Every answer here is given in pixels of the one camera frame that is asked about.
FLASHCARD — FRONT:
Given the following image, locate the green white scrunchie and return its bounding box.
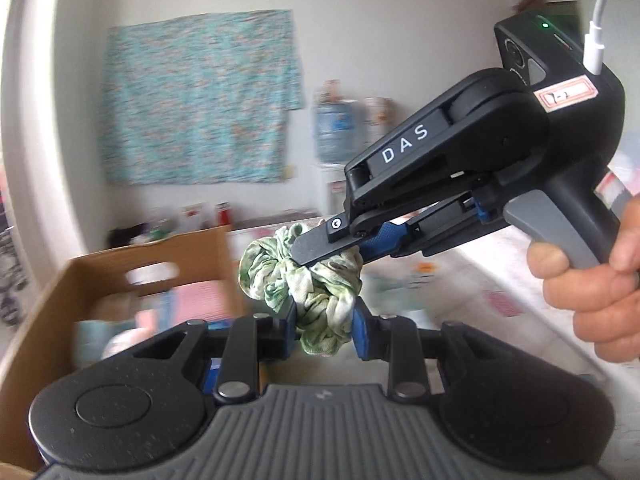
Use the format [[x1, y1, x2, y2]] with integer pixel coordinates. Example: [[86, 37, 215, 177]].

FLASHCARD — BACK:
[[239, 222, 363, 356]]

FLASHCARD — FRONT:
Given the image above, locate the person right hand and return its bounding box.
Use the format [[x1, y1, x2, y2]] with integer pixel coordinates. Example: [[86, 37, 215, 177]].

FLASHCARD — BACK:
[[527, 197, 640, 363]]

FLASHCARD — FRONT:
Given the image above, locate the checked floral table cloth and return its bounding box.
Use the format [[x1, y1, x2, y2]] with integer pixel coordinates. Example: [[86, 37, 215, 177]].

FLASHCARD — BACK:
[[226, 216, 597, 386]]

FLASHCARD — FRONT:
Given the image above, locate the blue water jug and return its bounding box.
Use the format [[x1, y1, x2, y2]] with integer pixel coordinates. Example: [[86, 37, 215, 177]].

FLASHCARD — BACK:
[[314, 100, 363, 164]]

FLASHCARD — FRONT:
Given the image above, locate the red thermos bottle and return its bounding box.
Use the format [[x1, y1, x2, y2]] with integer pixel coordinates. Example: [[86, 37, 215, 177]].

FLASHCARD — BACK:
[[216, 203, 232, 226]]

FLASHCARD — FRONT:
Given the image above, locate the cardboard box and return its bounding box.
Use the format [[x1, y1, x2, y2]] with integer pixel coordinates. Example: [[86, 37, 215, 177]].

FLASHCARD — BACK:
[[1, 226, 245, 477]]

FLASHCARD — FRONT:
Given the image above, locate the black camera box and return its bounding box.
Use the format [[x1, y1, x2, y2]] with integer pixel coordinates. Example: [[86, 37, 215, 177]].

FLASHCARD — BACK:
[[494, 11, 612, 90]]

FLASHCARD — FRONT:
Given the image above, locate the white usb cable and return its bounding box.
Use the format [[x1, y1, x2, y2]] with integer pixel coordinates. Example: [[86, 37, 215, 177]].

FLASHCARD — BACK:
[[581, 0, 616, 76]]

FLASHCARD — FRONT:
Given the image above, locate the teal floral wall cloth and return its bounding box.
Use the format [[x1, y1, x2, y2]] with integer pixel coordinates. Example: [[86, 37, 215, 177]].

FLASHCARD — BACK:
[[100, 10, 304, 186]]

